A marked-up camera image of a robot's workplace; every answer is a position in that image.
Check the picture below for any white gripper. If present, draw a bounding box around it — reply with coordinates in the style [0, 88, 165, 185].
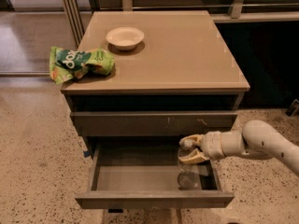
[178, 132, 225, 164]

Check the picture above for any clear plastic water bottle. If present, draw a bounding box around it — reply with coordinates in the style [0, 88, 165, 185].
[178, 145, 200, 190]

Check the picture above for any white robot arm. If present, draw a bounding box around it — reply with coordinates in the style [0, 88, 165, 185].
[178, 119, 299, 175]

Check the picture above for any open grey middle drawer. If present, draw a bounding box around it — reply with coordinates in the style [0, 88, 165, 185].
[76, 141, 235, 210]

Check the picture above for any grey drawer cabinet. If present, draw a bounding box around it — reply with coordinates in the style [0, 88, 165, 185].
[59, 10, 250, 224]

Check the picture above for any closed grey top drawer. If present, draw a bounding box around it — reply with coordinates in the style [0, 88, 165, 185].
[70, 111, 237, 137]

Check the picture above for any blue tape piece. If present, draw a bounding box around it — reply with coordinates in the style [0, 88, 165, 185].
[83, 150, 91, 158]

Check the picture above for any white paper bowl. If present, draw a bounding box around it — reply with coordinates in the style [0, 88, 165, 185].
[106, 27, 145, 50]

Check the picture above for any green chip bag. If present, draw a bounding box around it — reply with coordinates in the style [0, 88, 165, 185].
[50, 47, 114, 84]

